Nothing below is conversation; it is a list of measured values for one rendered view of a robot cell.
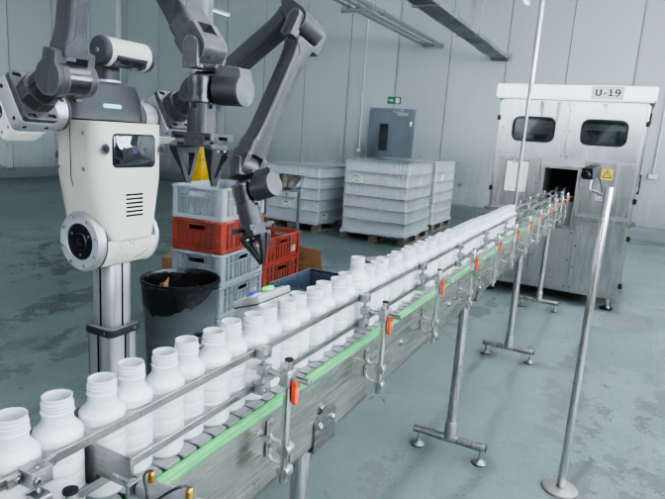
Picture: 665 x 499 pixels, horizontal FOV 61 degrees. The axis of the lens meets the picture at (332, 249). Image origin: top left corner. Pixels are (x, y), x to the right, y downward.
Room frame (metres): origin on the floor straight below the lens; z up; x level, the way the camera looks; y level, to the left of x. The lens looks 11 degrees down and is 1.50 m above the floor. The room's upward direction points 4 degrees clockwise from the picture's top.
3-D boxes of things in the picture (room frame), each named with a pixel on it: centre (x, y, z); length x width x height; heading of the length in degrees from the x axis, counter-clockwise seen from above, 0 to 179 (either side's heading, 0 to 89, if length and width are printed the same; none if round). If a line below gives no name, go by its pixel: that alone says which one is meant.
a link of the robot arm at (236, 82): (1.10, 0.23, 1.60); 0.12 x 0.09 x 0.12; 64
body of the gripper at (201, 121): (1.11, 0.27, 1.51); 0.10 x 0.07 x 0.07; 63
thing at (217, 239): (4.02, 0.81, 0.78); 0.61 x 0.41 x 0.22; 160
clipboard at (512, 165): (5.76, -1.79, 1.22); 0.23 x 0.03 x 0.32; 63
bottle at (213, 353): (0.92, 0.19, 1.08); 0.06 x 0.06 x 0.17
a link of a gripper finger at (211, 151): (1.11, 0.25, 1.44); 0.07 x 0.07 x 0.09; 63
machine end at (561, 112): (6.26, -2.51, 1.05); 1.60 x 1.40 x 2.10; 153
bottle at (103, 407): (0.71, 0.30, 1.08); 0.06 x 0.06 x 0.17
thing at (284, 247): (4.69, 0.59, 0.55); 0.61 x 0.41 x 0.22; 156
